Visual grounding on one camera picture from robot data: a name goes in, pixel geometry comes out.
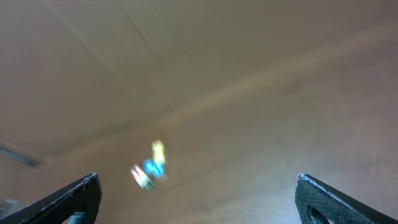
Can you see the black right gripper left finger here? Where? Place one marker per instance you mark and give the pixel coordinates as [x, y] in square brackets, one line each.
[78, 202]

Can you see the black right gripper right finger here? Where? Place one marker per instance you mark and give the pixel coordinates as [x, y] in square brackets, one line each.
[318, 202]

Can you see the red letter I block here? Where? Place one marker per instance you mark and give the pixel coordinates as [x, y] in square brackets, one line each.
[143, 180]

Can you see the blue letter X block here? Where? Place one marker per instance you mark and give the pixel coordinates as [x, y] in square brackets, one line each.
[154, 168]

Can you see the lower yellow block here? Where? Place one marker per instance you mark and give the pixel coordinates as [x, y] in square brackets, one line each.
[158, 152]

